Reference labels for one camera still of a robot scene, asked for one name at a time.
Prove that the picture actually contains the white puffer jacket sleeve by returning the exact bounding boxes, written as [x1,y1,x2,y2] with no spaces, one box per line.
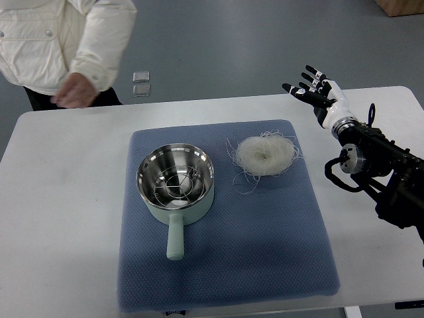
[70,1,137,91]

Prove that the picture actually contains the white vermicelli nest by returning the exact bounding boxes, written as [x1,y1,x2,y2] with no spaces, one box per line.
[225,131,303,195]

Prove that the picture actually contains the white puffer jacket torso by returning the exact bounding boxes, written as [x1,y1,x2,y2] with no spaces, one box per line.
[1,1,85,111]

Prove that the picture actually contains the brown cardboard box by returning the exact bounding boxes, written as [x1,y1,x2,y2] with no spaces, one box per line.
[376,0,423,17]

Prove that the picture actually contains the upper metal floor plate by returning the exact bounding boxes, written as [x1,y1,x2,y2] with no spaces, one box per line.
[132,71,150,83]

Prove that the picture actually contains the person's bare hand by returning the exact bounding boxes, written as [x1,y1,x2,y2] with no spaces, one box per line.
[50,73,99,109]

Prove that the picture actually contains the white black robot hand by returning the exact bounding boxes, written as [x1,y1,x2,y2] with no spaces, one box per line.
[282,65,358,134]

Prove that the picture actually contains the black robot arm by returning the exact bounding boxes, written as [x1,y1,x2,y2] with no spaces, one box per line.
[324,104,423,239]

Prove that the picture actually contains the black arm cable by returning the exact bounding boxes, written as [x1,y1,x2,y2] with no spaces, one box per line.
[324,156,368,193]

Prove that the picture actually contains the wire steaming rack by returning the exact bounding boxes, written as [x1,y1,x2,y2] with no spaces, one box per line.
[153,166,204,209]

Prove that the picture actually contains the mint green steel pot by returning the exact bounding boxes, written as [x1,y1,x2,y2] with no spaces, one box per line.
[136,143,215,261]

